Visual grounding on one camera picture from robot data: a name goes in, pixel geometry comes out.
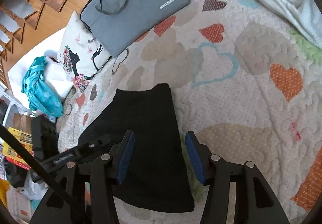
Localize white pillow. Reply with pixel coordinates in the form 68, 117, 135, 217
8, 28, 73, 108

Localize white printed cushion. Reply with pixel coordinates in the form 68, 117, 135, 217
57, 11, 111, 92

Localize black pants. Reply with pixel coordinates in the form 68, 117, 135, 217
78, 83, 194, 213

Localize heart pattern quilt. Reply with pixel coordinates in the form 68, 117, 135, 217
57, 0, 321, 223

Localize yellow red box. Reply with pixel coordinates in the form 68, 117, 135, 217
1, 126, 34, 170

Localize black cable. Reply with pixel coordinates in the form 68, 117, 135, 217
0, 125, 76, 204

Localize grey laptop bag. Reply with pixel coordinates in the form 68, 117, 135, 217
80, 0, 190, 57

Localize teal patterned cloth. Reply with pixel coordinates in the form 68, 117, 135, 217
21, 56, 63, 118

